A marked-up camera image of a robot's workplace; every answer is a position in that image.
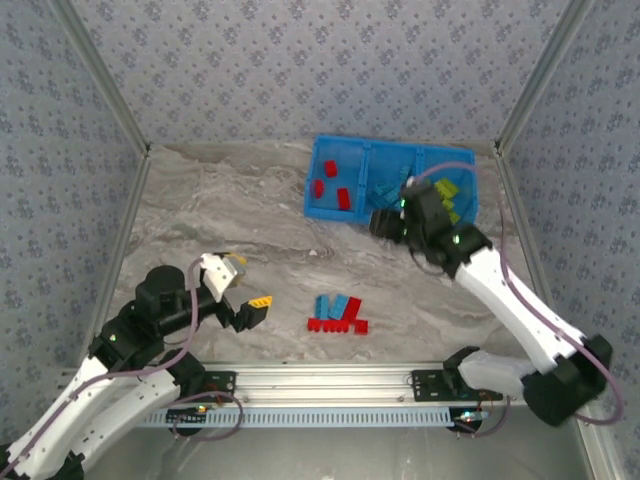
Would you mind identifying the aluminium side rail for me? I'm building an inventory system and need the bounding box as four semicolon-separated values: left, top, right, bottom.
493;142;561;331
92;147;152;331

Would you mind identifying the small circuit board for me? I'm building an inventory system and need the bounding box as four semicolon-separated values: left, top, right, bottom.
166;407;210;424
448;408;490;424

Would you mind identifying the left small circuit board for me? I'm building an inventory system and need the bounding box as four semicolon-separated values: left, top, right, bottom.
166;407;210;424

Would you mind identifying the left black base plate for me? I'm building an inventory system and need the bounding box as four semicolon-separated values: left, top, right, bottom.
164;370;237;404

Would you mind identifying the left aluminium side rail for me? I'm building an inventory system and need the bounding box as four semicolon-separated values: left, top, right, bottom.
92;147;152;331

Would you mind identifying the right aluminium side rail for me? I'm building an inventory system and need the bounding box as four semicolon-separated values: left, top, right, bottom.
493;142;561;331

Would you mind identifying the light blue slotted cable duct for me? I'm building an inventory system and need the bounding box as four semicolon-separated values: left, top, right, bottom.
134;405;454;429

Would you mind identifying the blue three-compartment bin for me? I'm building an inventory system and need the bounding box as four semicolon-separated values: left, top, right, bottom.
303;132;480;225

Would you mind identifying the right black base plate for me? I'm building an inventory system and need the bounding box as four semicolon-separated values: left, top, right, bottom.
410;369;504;403

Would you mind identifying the aluminium front frame rail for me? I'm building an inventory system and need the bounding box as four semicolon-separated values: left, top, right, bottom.
57;362;526;407

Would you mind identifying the left slanted aluminium post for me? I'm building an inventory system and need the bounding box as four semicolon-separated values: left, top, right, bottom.
48;0;152;156

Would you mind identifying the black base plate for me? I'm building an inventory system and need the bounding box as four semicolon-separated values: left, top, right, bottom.
410;369;504;403
164;370;237;404

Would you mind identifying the right small circuit board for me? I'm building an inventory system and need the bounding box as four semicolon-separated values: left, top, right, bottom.
448;408;490;424

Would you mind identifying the slanted aluminium post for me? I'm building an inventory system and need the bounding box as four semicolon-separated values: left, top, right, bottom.
48;0;152;156
494;0;600;154

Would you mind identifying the right lower frame post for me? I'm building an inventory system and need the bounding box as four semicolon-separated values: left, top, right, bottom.
574;419;626;480

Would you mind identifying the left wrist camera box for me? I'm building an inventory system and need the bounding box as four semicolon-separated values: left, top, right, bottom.
192;252;249;302

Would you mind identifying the right slanted aluminium post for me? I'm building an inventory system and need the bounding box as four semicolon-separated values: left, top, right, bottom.
494;0;600;154

